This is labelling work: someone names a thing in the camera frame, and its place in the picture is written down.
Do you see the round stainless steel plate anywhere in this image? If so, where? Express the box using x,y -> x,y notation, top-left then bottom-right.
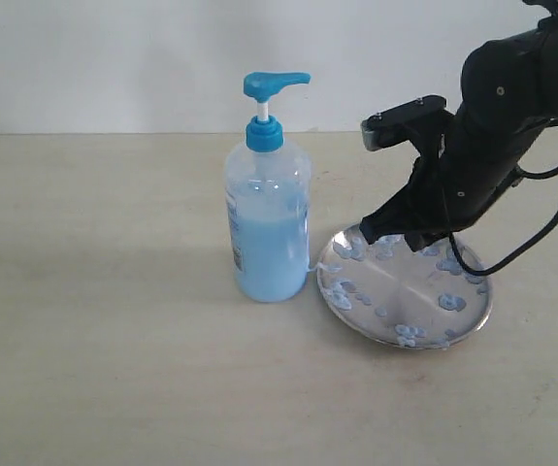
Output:
315,225 -> 493,350

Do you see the black camera cable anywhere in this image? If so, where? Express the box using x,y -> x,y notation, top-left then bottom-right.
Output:
446,116 -> 558,278

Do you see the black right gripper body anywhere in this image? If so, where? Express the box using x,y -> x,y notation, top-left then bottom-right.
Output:
405,105 -> 541,238

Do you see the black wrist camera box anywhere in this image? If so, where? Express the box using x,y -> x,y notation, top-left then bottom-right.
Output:
361,95 -> 453,156

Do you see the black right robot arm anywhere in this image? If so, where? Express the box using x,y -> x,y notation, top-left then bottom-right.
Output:
359,1 -> 558,250

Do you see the blue pump lotion bottle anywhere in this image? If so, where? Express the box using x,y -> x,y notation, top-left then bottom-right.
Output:
223,72 -> 312,303

